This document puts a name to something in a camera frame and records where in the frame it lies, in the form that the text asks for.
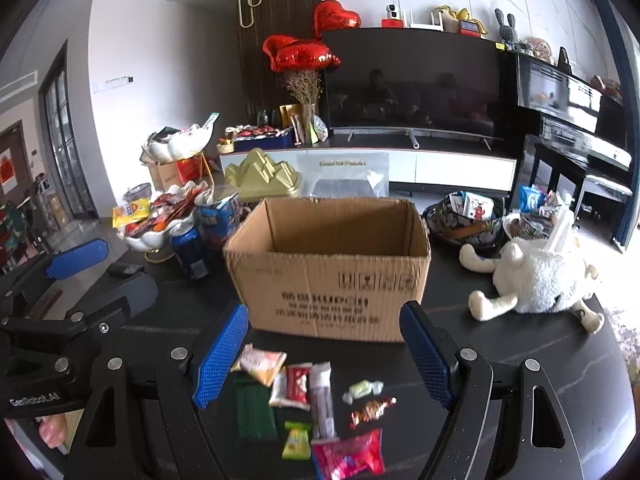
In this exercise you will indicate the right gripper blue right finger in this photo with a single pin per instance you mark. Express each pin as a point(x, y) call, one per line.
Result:
point(432, 356)

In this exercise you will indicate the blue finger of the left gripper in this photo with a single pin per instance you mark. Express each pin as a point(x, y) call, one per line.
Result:
point(135, 294)
point(63, 265)

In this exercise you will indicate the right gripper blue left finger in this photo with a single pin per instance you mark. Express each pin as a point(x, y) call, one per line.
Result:
point(214, 352)

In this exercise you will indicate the orange white snack packet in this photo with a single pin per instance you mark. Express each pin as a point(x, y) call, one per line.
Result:
point(261, 365)

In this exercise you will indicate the dark green snack packet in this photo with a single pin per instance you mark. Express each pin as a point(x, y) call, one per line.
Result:
point(253, 414)

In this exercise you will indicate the red white KitKat packet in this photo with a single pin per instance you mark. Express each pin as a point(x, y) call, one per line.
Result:
point(290, 388)

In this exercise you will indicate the pale green candy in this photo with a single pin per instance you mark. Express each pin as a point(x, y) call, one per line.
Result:
point(359, 390)

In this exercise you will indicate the red gold candy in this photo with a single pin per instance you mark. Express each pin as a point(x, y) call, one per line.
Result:
point(371, 411)

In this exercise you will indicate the green yellow candy packet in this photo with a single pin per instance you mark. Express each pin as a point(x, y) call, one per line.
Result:
point(297, 445)

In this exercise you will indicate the long grey white snack bar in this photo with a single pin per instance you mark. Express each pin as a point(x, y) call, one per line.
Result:
point(321, 401)

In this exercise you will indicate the pink red snack packet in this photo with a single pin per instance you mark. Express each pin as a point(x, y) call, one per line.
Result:
point(344, 459)

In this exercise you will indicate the left human hand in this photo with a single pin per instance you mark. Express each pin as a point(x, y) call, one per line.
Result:
point(53, 430)

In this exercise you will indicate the black remote control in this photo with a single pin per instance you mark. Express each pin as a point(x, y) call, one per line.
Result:
point(123, 269)

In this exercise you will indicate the blue Pepsi can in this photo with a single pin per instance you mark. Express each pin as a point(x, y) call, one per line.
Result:
point(186, 243)

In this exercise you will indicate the yellow chip packet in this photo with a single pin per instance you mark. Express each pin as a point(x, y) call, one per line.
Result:
point(129, 213)

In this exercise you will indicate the white shell snack tray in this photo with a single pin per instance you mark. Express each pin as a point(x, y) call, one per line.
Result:
point(168, 209)

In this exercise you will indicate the blue M&M snack cup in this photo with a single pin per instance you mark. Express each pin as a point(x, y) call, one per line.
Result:
point(219, 211)

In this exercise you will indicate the white plush sheep toy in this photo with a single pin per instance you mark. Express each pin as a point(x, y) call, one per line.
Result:
point(530, 279)

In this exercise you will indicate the brown cardboard box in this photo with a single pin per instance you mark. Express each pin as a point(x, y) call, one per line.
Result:
point(331, 268)

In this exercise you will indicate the patterned snack bowl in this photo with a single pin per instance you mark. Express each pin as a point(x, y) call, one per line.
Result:
point(467, 218)

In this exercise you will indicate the upper white shell tray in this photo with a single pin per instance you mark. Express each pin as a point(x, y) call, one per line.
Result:
point(170, 145)

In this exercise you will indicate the yellow mountain shaped box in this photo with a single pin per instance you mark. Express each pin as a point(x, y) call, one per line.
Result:
point(258, 176)

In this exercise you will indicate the white TV cabinet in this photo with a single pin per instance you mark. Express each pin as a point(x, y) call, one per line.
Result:
point(428, 167)

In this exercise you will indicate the black piano bench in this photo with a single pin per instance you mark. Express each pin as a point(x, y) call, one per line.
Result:
point(606, 196)

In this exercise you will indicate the black upright piano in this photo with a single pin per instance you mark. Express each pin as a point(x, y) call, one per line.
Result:
point(566, 115)

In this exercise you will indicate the dried flower vase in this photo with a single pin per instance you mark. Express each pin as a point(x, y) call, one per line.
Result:
point(305, 87)

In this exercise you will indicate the black flat television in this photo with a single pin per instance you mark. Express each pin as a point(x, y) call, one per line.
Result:
point(413, 78)

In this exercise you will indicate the grey rabbit plush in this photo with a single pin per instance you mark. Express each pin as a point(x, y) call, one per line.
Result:
point(506, 29)

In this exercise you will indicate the red heart balloon upper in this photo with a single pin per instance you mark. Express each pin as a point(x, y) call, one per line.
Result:
point(330, 15)

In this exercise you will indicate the white security camera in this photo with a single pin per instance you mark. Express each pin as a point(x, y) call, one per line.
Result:
point(392, 12)

